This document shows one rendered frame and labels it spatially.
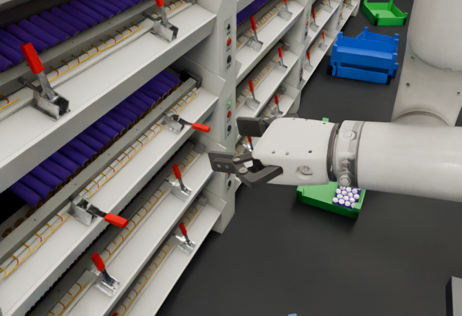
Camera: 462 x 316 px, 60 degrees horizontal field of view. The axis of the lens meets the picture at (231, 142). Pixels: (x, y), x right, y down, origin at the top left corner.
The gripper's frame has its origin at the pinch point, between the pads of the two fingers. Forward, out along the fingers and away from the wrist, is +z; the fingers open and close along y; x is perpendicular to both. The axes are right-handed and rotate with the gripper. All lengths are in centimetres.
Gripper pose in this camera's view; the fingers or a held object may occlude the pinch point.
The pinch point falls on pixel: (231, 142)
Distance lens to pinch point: 58.2
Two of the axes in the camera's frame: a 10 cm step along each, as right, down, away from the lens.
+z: -8.9, -0.8, 4.6
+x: -1.9, -8.3, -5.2
